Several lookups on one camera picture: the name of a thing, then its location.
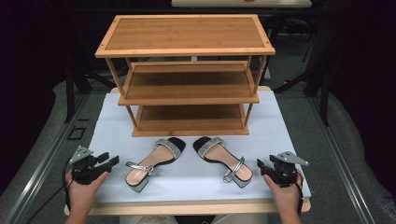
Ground pale background table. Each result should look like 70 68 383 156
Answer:
171 0 313 8

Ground black metal stand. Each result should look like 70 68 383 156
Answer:
63 69 117 124
273 60 332 127

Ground silver strap heeled sandal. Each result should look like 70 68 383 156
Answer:
192 135 254 189
124 136 187 193

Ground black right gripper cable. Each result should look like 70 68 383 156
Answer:
294 169 306 217

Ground person's right hand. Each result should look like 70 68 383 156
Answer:
262 173 304 217

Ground person's left hand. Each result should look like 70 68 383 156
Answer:
64 170 110 213

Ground wooden three-tier shoe rack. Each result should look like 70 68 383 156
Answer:
94 13 276 138

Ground light wooden table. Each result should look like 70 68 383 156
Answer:
64 86 312 217

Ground white foam board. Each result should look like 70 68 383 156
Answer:
88 90 312 204

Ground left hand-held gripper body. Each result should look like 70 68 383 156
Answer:
68 145 113 185

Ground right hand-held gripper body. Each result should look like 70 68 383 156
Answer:
268 150 309 189

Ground metal floor rail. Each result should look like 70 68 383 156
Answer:
0 92 92 224
307 96 378 224

